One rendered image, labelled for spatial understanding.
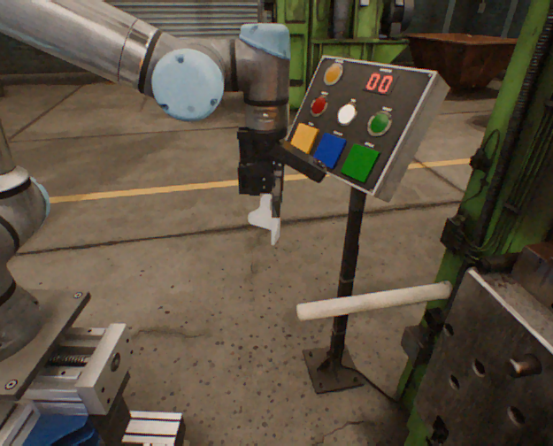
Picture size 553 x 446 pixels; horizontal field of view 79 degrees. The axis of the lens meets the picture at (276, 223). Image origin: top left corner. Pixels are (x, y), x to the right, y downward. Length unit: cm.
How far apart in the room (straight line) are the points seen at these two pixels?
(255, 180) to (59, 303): 46
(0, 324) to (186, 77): 51
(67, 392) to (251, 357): 100
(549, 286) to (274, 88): 52
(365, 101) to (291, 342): 115
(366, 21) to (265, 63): 485
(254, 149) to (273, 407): 111
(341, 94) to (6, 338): 85
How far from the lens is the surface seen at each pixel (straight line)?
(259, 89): 55
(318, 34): 511
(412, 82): 82
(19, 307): 74
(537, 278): 68
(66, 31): 45
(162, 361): 167
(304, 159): 60
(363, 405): 153
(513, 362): 62
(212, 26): 815
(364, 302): 96
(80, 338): 80
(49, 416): 82
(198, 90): 41
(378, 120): 82
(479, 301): 70
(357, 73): 92
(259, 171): 60
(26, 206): 76
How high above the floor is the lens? 131
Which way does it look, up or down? 33 degrees down
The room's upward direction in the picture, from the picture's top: straight up
